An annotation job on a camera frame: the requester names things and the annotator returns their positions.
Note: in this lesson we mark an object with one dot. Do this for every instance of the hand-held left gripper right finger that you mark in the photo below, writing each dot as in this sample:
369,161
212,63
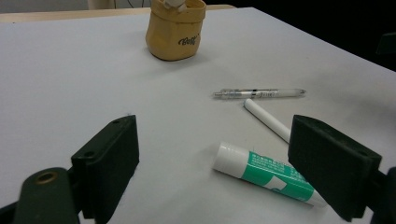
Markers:
333,168

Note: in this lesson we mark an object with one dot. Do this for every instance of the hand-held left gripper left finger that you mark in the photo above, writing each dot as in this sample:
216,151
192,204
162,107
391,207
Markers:
106,161

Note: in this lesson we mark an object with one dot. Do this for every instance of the green and white glue stick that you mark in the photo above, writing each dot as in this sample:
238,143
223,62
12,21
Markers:
249,165

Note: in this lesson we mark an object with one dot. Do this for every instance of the white pen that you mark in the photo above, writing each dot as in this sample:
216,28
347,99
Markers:
264,118

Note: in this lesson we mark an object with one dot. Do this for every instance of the clear ballpoint pen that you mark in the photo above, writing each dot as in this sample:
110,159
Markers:
258,93

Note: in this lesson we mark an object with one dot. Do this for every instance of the tan fabric pen holder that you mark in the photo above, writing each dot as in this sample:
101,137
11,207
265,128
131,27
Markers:
171,37

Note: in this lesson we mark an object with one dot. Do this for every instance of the white board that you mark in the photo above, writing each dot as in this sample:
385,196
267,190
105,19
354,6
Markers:
93,77

